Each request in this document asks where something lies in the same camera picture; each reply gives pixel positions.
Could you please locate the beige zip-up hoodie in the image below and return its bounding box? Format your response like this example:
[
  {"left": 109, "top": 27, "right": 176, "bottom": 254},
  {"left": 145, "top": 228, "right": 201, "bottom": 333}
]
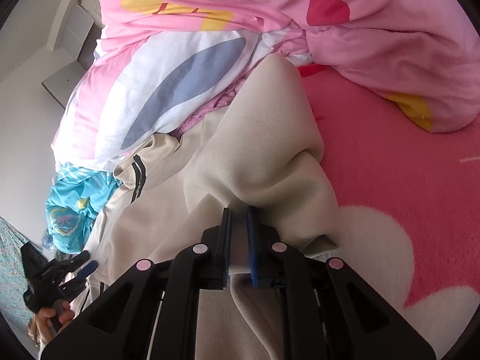
[{"left": 70, "top": 53, "right": 344, "bottom": 360}]

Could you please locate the person's left hand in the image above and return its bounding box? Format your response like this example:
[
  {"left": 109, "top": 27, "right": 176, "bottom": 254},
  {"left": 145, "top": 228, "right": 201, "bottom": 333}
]
[{"left": 28, "top": 301, "right": 75, "bottom": 348}]

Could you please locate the blue cartoon pillow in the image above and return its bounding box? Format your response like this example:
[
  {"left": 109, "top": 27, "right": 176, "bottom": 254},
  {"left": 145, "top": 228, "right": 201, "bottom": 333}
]
[{"left": 46, "top": 163, "right": 121, "bottom": 254}]

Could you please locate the pink fleece bed blanket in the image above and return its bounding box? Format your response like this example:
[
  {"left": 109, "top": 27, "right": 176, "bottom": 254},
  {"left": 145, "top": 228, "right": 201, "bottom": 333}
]
[{"left": 299, "top": 65, "right": 479, "bottom": 358}]

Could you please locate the pink white patterned duvet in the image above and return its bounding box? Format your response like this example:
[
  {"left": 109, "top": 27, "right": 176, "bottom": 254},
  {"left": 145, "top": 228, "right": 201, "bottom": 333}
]
[{"left": 51, "top": 0, "right": 479, "bottom": 172}]

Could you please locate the white wall shelf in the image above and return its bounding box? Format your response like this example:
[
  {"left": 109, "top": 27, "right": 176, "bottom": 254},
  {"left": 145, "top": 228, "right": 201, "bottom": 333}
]
[{"left": 42, "top": 0, "right": 103, "bottom": 107}]

